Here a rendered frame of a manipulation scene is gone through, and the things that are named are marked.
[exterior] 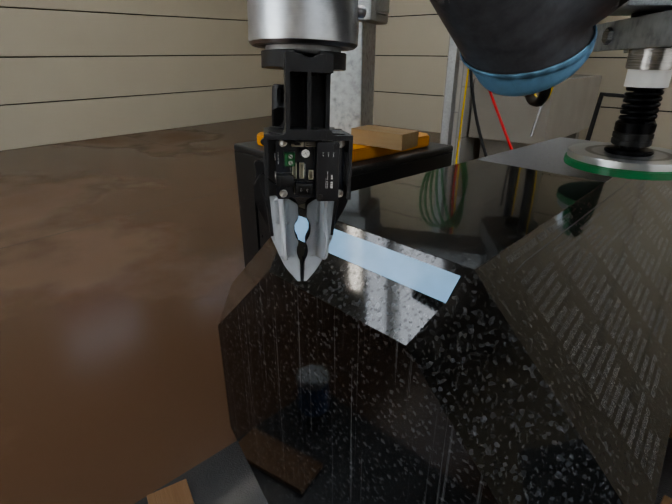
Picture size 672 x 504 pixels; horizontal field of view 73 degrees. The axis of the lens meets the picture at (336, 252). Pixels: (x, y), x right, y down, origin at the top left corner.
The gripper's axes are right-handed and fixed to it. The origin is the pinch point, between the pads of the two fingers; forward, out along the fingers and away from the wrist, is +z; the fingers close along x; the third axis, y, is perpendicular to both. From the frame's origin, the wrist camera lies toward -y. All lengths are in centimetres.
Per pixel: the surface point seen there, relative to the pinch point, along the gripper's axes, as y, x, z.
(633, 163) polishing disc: -28, 61, -6
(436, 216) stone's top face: -22.5, 23.0, 1.2
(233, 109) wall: -751, -54, 18
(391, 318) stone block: -5.6, 11.8, 9.7
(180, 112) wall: -689, -128, 22
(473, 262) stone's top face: -5.6, 21.7, 2.4
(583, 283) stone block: -11.5, 42.5, 8.6
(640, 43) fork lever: -30, 58, -26
